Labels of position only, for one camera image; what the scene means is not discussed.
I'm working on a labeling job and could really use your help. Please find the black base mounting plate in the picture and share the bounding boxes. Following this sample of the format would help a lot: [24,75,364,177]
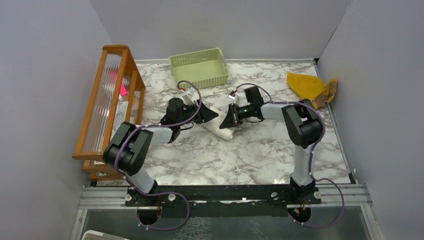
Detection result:
[124,184,322,218]

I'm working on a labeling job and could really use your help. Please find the pink object in rack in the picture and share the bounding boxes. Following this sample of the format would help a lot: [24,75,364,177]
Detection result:
[111,72,128,97]

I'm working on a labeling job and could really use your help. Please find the aluminium frame rail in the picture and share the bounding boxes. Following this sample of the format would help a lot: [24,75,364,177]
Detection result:
[70,183,382,240]

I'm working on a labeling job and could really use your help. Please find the purple cable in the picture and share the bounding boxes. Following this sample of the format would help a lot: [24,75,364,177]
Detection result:
[233,82,346,230]
[113,80,191,232]

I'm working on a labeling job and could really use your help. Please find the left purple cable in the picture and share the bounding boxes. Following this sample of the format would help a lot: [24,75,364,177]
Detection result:
[113,80,191,232]

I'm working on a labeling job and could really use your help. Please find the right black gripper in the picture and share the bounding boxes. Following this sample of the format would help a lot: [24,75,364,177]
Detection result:
[220,102,254,130]

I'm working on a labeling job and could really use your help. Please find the white cream towel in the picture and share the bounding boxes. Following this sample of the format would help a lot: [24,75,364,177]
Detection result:
[200,105,237,141]

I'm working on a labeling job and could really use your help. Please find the yellow towel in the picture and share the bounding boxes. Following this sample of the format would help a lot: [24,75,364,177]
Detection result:
[286,72,338,109]

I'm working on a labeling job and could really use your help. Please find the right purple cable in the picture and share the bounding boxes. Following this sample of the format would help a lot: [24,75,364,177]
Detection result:
[233,82,346,230]

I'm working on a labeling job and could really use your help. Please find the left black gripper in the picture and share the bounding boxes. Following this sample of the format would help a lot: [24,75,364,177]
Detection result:
[177,99,218,127]

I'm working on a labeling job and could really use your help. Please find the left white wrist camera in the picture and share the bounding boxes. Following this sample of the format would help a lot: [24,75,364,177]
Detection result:
[182,87,198,106]

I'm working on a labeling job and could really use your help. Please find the light green plastic basket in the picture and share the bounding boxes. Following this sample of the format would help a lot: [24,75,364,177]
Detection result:
[168,48,230,90]

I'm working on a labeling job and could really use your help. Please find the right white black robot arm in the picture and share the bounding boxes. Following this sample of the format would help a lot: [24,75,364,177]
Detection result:
[219,84,325,204]

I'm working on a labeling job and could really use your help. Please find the wooden rack with clear panel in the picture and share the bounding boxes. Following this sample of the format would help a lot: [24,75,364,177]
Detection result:
[72,44,146,182]

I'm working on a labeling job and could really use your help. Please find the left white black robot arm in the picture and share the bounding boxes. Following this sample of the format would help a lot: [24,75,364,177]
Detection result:
[102,97,219,206]

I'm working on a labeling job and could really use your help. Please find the white basket corner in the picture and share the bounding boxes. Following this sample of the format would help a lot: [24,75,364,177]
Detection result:
[81,230,128,240]

